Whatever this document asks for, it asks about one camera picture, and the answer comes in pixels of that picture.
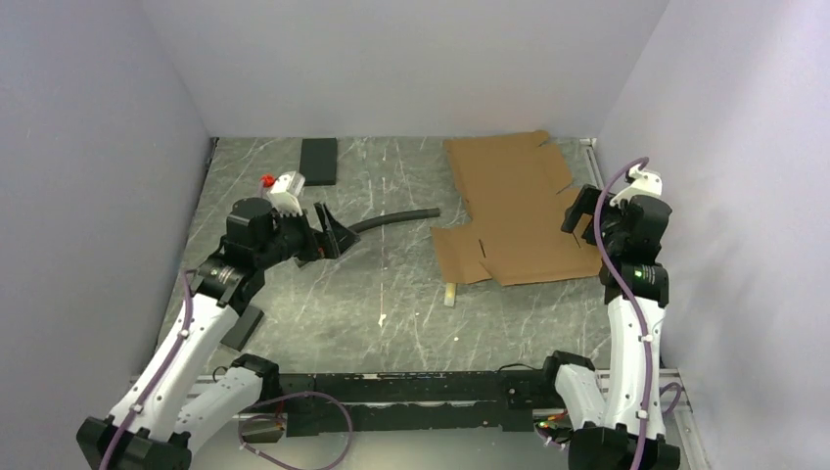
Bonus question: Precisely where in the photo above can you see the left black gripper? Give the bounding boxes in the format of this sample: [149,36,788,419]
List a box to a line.
[255,201,360,268]

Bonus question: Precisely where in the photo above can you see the brown cardboard box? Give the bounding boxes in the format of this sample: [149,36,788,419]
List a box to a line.
[432,130,601,286]

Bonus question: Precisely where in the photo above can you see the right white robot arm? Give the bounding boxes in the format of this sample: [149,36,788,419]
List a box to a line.
[535,185,681,469]

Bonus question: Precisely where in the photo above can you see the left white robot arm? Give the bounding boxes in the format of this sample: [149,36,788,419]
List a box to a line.
[76,197,360,469]

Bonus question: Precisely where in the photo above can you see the black rectangular box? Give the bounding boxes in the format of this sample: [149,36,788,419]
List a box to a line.
[299,138,339,187]

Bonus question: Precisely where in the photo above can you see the black flat block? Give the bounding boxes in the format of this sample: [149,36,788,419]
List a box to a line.
[220,305,264,352]

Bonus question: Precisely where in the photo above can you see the yellow marker pen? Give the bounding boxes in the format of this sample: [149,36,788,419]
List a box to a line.
[443,283,457,307]

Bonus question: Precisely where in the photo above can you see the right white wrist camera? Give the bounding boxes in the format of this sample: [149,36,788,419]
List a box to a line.
[610,165,663,210]

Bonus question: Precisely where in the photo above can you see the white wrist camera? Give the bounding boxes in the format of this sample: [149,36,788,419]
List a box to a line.
[610,165,663,210]
[259,171,305,216]

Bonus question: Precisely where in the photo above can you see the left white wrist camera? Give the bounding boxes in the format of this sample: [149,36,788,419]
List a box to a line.
[259,171,305,216]

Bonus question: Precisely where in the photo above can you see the black corrugated hose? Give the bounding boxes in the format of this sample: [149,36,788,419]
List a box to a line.
[348,207,442,236]

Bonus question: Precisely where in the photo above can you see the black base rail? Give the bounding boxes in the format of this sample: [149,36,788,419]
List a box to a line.
[254,369,564,437]

